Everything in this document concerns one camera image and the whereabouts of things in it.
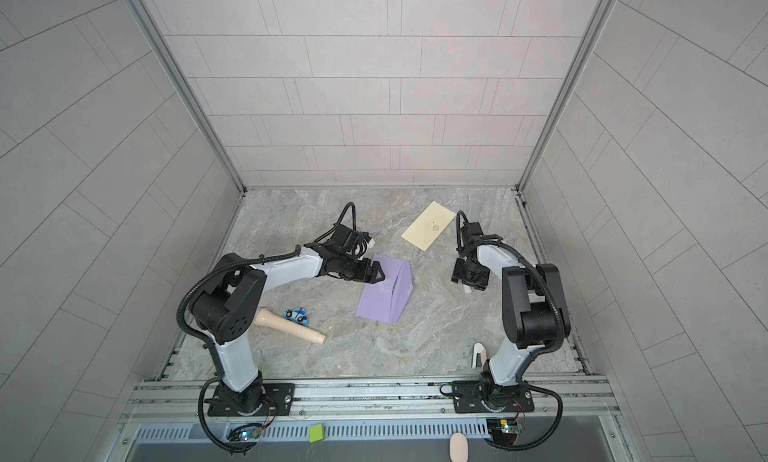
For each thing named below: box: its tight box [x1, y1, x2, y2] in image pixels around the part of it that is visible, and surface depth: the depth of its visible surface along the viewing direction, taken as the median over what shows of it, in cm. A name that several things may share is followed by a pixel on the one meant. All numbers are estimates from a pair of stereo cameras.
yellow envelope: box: [401, 200, 457, 252], surface depth 107 cm
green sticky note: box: [309, 423, 325, 443], surface depth 66 cm
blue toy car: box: [282, 307, 310, 326], surface depth 84 cm
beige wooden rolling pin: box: [254, 308, 327, 345], surface depth 83 cm
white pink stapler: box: [472, 342, 487, 369], surface depth 78 cm
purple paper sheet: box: [356, 254, 414, 324], surface depth 90 cm
